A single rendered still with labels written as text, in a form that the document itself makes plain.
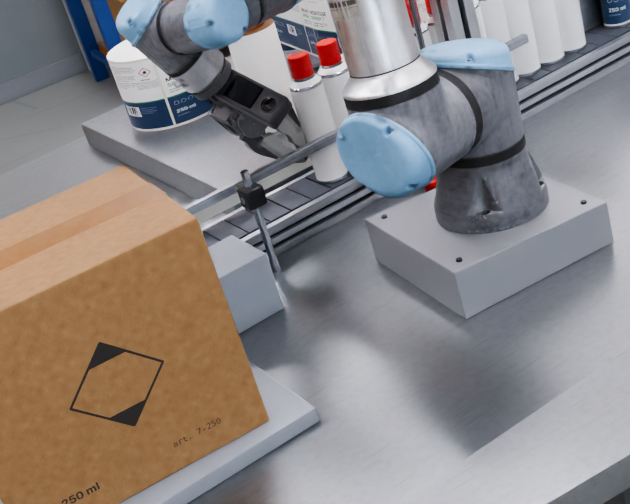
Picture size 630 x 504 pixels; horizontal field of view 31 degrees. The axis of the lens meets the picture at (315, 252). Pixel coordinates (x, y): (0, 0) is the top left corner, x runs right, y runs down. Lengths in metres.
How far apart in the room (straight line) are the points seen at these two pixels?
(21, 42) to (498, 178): 4.91
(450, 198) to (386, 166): 0.18
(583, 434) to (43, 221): 0.64
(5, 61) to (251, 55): 4.29
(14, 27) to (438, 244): 4.87
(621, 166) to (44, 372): 0.92
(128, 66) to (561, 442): 1.28
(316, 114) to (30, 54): 4.57
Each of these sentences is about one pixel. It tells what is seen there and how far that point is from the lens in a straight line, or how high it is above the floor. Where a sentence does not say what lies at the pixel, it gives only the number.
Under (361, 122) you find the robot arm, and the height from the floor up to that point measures 1.12.
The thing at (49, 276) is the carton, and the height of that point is 1.12.
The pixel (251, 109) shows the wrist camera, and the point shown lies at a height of 1.06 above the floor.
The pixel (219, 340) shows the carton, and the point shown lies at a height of 0.98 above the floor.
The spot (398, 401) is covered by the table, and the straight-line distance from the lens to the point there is 1.33.
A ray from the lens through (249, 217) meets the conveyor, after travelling 1.75.
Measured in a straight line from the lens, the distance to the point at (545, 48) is 2.02.
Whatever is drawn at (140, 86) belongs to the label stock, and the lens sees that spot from 2.22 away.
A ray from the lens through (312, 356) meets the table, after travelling 1.46.
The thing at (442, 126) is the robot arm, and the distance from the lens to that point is 1.35.
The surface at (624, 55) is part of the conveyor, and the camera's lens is 2.10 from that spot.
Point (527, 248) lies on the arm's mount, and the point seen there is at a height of 0.88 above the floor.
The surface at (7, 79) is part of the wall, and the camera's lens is 6.23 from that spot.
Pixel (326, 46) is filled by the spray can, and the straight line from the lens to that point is 1.74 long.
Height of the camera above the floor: 1.59
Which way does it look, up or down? 27 degrees down
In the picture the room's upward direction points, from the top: 17 degrees counter-clockwise
